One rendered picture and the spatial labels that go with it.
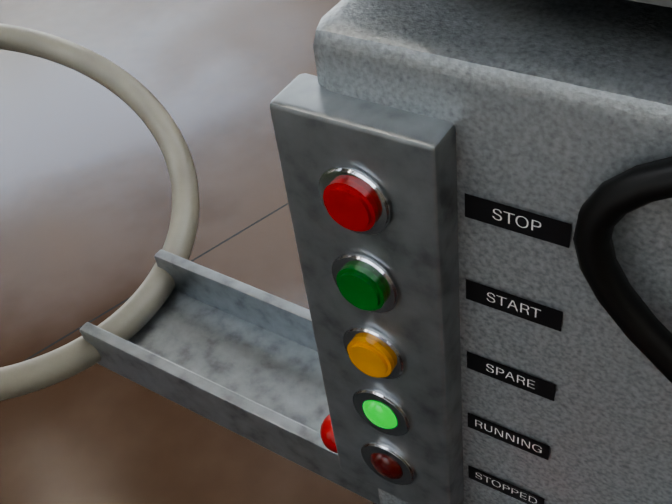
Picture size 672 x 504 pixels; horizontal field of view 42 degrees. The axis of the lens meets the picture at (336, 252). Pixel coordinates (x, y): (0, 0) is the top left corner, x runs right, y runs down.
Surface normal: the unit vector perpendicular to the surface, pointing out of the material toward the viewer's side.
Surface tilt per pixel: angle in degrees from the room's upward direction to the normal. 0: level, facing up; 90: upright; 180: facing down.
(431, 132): 0
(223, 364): 1
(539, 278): 90
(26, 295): 0
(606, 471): 90
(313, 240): 90
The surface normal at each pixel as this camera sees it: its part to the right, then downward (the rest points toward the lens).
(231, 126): -0.11, -0.72
